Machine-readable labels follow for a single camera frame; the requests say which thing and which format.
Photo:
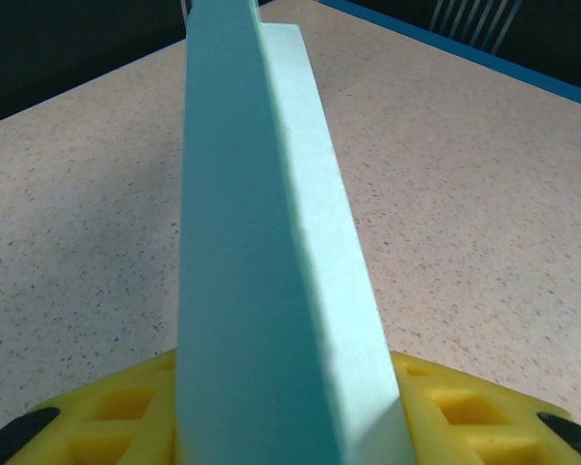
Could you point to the light blue paper box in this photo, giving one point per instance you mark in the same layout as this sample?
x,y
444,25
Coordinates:
x,y
252,242

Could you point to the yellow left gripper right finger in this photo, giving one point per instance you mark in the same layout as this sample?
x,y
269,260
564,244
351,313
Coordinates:
x,y
474,421

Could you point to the blue table border strip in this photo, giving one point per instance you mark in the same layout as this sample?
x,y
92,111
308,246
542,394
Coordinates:
x,y
465,50

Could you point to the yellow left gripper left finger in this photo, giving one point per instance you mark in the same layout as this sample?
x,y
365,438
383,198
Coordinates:
x,y
101,421

